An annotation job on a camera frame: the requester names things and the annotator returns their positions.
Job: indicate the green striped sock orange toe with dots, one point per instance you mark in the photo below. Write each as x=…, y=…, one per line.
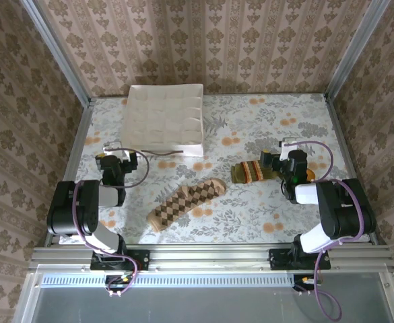
x=247, y=171

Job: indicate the brown argyle sock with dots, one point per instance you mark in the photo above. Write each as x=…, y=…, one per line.
x=183, y=205

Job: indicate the floral patterned table cover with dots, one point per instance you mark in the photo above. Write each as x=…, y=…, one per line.
x=267, y=111

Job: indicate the white divided organizer box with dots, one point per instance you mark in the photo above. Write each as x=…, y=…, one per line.
x=163, y=114

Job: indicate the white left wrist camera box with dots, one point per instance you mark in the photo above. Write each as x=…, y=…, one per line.
x=110, y=148

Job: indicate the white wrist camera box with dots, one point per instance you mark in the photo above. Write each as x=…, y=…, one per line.
x=286, y=146
x=110, y=148

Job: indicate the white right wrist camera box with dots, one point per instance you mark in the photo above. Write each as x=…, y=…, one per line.
x=286, y=146

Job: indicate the aluminium side rail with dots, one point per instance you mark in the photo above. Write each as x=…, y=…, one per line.
x=81, y=128
x=340, y=134

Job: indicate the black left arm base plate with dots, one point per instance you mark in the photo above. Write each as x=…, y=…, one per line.
x=142, y=259

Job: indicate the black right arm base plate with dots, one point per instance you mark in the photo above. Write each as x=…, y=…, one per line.
x=275, y=259

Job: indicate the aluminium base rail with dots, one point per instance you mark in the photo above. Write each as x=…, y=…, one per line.
x=210, y=257

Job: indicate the aluminium corner post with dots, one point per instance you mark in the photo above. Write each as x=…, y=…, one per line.
x=356, y=50
x=57, y=50

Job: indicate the grey lower enclosure panel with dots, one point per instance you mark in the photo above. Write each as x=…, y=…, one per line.
x=200, y=306

